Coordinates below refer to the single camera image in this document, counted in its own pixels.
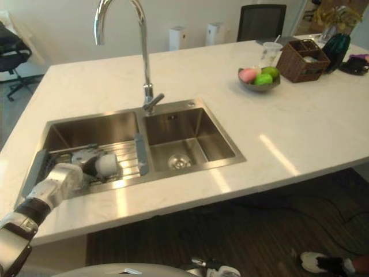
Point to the dark green ribbed vase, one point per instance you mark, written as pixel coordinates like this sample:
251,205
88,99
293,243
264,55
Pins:
337,46

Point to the grey fruit bowl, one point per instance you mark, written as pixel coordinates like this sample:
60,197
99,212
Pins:
259,88

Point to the white cylindrical cup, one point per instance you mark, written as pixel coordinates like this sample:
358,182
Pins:
107,165

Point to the round sink drain strainer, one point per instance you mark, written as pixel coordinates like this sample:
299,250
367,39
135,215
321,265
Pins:
179,162

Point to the clear plastic drink cup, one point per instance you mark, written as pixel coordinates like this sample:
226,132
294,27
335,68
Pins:
269,54

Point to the roll-up grey drying rack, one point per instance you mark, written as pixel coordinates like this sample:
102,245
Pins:
142,155

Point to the pink peach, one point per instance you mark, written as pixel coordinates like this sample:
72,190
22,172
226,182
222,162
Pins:
248,75

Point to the small white fruit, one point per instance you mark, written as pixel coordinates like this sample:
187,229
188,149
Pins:
256,69

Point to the clear glass vase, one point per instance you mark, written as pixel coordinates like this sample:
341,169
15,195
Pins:
328,33

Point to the black office chair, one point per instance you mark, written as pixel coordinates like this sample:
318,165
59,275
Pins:
11,54

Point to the small white item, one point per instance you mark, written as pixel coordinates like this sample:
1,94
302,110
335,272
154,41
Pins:
310,59

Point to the yellow dried flowers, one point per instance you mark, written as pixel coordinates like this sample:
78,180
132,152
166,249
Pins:
343,17

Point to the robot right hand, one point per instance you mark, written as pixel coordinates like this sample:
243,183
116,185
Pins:
206,267

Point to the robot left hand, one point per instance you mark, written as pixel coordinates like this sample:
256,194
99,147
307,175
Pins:
88,170

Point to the grey robot torso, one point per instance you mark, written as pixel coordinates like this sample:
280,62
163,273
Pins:
115,271

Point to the black and purple object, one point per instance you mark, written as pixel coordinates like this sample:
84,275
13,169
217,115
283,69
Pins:
354,66

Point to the chrome gooseneck faucet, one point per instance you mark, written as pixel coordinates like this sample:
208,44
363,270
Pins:
145,43

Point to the brown wicker basket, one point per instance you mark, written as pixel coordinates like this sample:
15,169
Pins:
294,65

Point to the white drinking straw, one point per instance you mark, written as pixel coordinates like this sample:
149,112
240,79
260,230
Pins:
276,39

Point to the double stainless steel sink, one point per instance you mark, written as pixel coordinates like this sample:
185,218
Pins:
184,130

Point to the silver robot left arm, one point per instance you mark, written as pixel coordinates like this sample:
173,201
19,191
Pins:
57,181

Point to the person's foot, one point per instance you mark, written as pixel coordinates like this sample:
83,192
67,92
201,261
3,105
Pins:
310,261

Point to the white air purifier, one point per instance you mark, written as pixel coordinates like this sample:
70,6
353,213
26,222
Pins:
177,39
214,34

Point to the black mesh chair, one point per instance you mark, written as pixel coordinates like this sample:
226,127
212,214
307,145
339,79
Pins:
259,23

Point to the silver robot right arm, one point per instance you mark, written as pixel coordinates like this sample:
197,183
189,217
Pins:
230,271

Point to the green apple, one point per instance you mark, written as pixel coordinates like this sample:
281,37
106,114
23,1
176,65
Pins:
272,71
263,80

